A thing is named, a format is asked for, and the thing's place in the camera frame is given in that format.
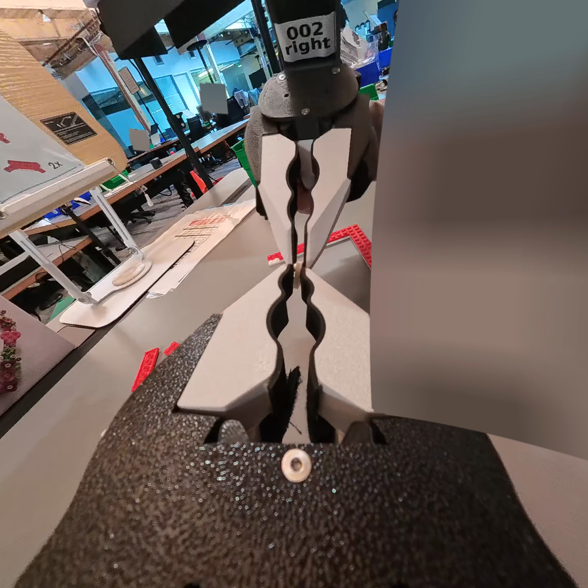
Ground instruction booklet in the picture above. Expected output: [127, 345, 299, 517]
[0, 94, 86, 206]

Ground wide red lego plate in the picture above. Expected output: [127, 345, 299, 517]
[130, 347, 160, 393]

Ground printed paper sheet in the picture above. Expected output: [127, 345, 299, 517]
[146, 202, 256, 298]

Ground lego set box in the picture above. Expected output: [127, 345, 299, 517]
[0, 295, 77, 417]

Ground wooden book stand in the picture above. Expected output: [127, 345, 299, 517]
[0, 28, 197, 329]

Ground long background desk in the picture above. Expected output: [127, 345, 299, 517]
[124, 117, 251, 171]

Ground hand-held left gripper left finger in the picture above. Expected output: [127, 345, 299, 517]
[176, 265, 296, 419]

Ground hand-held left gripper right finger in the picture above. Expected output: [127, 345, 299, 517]
[302, 266, 373, 427]

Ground red lego frame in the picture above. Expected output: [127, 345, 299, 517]
[267, 223, 374, 268]

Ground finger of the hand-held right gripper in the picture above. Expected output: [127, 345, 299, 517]
[296, 127, 355, 270]
[255, 133, 298, 266]

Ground black stand pole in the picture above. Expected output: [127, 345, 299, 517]
[132, 56, 215, 197]

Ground green plastic bin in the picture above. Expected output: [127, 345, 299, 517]
[229, 139, 252, 176]

